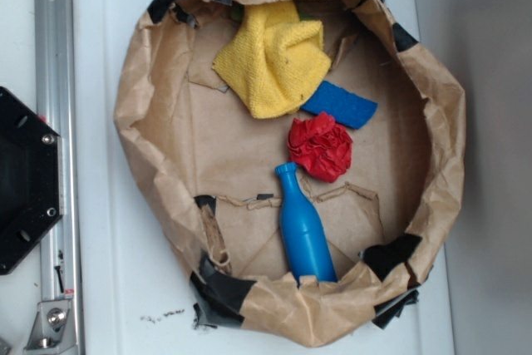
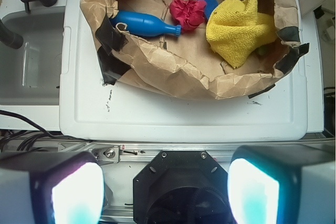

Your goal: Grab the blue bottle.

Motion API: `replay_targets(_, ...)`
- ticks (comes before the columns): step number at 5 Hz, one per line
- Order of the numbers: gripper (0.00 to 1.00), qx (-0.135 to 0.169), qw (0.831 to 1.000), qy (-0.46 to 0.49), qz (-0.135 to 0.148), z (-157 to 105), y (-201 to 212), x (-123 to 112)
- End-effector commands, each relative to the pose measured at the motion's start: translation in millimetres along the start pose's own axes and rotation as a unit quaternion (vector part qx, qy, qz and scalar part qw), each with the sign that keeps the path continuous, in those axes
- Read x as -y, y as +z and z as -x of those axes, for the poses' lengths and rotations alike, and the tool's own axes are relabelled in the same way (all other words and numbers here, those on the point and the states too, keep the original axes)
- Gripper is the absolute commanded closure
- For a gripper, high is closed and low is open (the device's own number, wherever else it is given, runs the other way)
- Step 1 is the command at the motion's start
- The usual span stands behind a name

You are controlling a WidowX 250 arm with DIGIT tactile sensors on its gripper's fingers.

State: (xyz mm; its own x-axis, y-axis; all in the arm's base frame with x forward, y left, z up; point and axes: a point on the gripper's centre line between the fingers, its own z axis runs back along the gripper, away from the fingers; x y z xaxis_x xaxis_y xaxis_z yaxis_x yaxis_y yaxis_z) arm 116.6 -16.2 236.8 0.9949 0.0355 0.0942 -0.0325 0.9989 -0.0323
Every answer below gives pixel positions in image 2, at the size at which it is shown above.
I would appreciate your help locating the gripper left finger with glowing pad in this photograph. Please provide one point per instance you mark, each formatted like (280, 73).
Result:
(51, 187)

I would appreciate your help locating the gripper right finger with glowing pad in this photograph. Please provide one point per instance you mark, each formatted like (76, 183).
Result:
(291, 183)

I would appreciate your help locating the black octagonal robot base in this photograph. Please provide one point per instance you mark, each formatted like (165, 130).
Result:
(181, 187)

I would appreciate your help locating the blue plastic bottle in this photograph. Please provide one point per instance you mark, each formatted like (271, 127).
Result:
(146, 25)

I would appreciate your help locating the white plastic tray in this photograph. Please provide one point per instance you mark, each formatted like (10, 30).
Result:
(89, 108)

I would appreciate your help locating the brown paper bag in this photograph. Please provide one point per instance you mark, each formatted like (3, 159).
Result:
(188, 67)

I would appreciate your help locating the yellow microfiber towel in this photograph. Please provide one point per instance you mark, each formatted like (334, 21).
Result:
(236, 28)

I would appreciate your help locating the crumpled red cloth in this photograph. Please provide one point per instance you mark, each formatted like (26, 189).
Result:
(189, 14)

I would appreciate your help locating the aluminium frame rail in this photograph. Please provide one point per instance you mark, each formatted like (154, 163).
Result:
(145, 152)

